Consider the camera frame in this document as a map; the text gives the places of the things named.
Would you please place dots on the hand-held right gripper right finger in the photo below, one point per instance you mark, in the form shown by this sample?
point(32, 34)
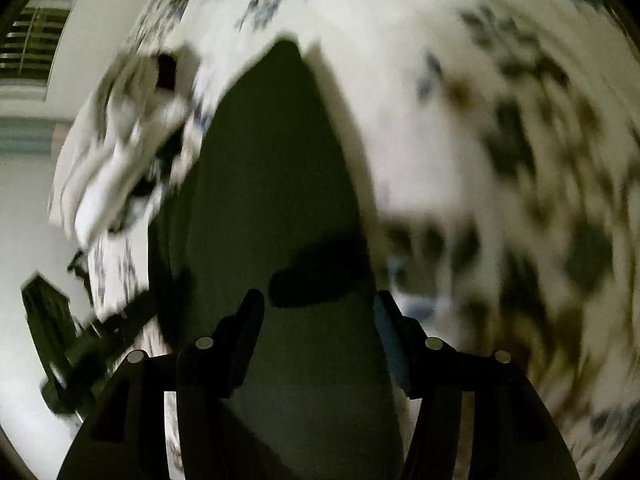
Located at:
point(387, 342)

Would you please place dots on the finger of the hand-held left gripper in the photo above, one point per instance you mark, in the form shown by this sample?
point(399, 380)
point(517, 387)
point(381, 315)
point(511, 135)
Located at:
point(127, 317)

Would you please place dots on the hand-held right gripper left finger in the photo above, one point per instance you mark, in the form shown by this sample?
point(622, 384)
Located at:
point(245, 322)

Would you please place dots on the dark striped sweater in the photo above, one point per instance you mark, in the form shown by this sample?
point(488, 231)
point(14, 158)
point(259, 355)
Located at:
point(280, 185)

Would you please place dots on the white folded garment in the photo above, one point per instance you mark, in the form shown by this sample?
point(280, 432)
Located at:
point(100, 195)

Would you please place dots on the grey-green curtain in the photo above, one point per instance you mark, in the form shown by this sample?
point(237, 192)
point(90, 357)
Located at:
point(25, 135)

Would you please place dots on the floral bed quilt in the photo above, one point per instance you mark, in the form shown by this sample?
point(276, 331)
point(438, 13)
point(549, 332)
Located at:
point(400, 110)

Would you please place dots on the barred window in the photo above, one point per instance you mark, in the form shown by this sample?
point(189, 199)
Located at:
point(30, 45)

